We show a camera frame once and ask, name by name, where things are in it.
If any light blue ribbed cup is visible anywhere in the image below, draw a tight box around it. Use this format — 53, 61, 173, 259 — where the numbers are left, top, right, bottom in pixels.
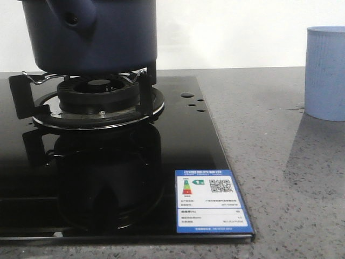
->
305, 26, 344, 121

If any dark blue cooking pot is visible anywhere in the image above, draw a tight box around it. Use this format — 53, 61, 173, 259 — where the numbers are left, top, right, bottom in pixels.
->
22, 1, 157, 76

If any black metal pot support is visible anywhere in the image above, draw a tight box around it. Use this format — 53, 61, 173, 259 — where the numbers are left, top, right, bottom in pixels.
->
9, 63, 164, 131

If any black glass gas stove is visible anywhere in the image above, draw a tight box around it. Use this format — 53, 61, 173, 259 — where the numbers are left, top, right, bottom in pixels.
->
1, 77, 256, 243

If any blue energy label sticker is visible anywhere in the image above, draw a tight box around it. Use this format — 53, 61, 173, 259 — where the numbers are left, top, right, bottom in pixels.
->
175, 169, 254, 235

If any black round gas burner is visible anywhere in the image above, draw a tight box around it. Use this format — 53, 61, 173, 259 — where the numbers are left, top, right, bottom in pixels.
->
57, 75, 140, 114

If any silver wire pot adapter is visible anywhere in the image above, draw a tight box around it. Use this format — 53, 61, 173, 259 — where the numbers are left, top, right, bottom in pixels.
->
22, 67, 148, 85

